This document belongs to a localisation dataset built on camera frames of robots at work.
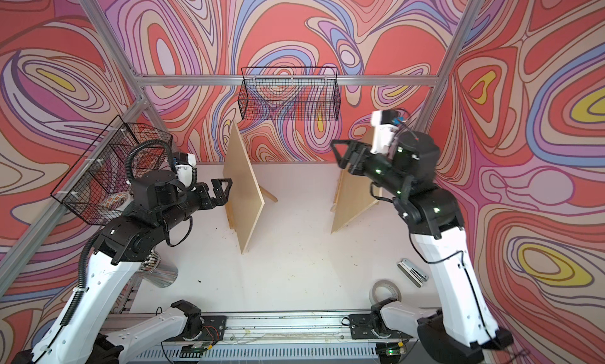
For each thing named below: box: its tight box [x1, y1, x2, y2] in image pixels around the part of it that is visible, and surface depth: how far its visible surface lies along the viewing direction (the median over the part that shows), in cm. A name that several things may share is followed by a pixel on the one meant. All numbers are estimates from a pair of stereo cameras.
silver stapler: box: [397, 258, 429, 288], surface depth 84 cm
